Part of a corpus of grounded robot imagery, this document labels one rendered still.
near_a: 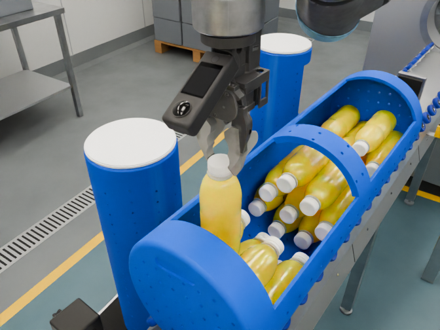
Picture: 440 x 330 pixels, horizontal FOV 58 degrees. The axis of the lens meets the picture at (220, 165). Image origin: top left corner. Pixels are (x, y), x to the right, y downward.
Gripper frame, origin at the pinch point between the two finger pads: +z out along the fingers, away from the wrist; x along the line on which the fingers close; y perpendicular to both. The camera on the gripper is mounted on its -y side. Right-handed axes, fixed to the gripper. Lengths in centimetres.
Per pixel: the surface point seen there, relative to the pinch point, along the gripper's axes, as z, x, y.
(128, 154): 29, 49, 20
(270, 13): 86, 200, 347
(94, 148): 29, 60, 16
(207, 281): 11.6, -6.1, -11.2
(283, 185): 18.6, 0.1, 22.3
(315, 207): 21.2, -7.4, 22.8
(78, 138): 132, 224, 105
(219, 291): 12.4, -8.3, -11.1
